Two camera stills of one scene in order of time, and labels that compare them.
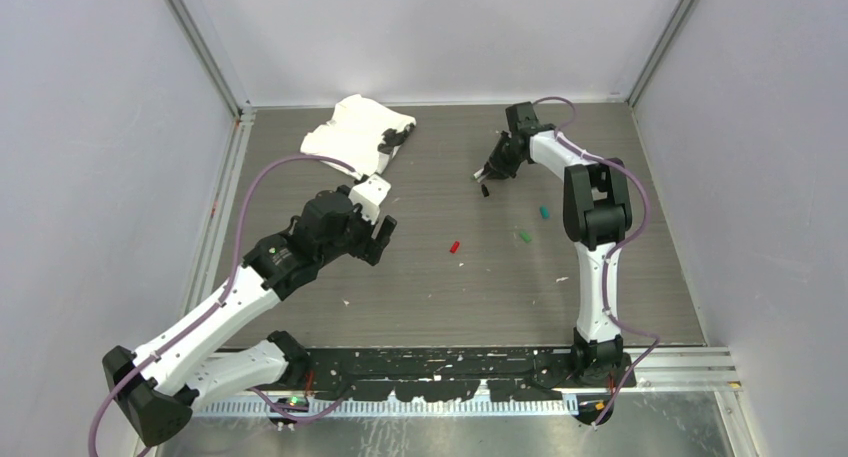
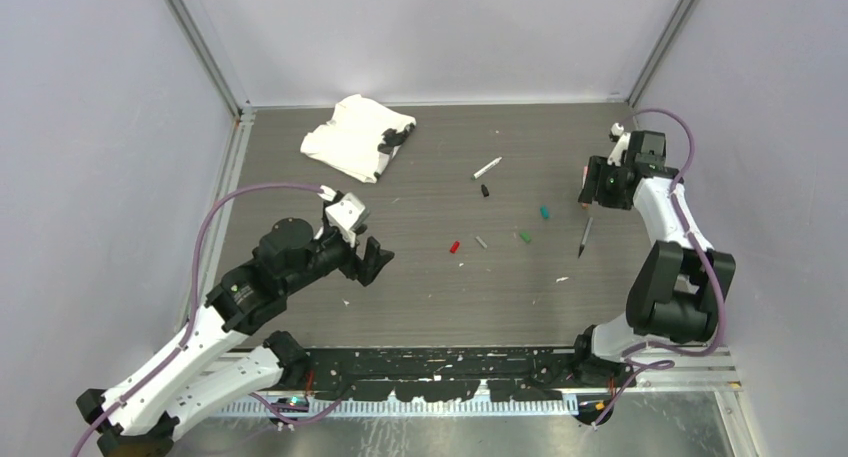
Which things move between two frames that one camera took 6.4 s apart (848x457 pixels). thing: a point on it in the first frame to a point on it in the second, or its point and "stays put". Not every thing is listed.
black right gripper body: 503,160 to 606,193
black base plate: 461,374 stays put
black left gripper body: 359,234 to 346,257
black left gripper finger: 388,226 to 374,252
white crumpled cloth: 363,135 stays put
